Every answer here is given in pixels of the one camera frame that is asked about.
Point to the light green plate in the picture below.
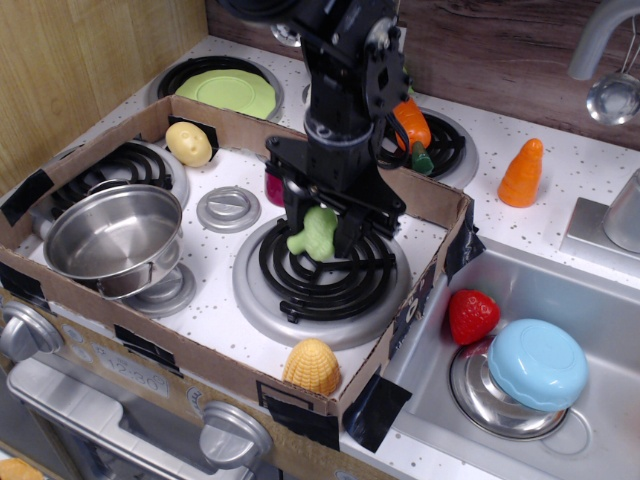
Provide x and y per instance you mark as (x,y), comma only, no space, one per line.
(231,89)

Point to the silver left oven knob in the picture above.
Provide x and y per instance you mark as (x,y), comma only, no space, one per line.
(27,333)

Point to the back left black burner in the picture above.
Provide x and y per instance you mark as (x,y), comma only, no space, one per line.
(167,83)

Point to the dark red toy beet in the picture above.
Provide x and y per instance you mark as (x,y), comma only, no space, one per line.
(274,189)

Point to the silver faucet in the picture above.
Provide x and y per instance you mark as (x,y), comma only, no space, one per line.
(606,18)

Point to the black burner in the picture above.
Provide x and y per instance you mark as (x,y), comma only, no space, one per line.
(450,158)
(344,302)
(134,162)
(167,83)

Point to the red toy strawberry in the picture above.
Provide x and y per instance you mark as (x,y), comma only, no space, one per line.
(472,316)

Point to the silver sink basin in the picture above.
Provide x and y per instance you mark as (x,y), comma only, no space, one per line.
(599,438)

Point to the grey front stove knob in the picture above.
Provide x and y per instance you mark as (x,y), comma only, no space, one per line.
(168,297)

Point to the hanging metal ladle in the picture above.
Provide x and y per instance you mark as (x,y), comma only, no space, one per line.
(613,100)

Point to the silver right oven knob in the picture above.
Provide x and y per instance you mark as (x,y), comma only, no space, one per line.
(231,438)

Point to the silver metal bowl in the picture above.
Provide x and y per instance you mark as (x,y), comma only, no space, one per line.
(487,406)

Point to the light blue plastic bowl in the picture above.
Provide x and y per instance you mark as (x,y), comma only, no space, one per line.
(538,364)

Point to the back right black burner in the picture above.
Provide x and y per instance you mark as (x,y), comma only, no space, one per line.
(450,158)

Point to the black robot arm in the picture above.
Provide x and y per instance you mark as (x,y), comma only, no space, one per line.
(351,50)

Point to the orange toy cone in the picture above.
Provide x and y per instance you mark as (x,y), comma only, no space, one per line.
(519,185)

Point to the hanging metal strainer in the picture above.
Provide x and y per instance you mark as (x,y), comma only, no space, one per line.
(286,35)

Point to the green toy broccoli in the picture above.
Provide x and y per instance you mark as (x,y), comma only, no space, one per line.
(316,239)

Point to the silver oven handle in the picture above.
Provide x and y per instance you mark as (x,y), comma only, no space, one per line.
(147,441)

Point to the front right black burner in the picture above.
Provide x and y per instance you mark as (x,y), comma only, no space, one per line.
(344,302)

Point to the yellow toy potato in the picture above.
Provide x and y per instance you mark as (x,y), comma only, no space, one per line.
(189,144)

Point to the green toy pear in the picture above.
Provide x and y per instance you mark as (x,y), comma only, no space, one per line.
(409,85)

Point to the orange object at corner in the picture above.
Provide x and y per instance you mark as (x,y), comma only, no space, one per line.
(16,469)

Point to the silver oven knob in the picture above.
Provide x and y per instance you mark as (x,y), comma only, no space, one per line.
(231,438)
(27,333)

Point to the silver metal pot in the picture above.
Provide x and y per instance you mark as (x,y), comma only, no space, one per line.
(118,241)

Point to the cardboard fence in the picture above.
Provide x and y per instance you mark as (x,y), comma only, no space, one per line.
(210,345)

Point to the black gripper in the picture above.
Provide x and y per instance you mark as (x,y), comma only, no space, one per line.
(344,178)

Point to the grey centre stove knob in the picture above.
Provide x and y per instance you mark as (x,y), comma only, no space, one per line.
(228,209)

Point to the orange toy carrot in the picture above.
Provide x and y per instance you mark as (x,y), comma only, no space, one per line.
(417,135)

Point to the front left black burner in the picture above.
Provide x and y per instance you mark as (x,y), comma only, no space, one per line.
(134,162)

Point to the yellow toy corn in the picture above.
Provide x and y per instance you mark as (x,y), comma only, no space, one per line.
(312,365)

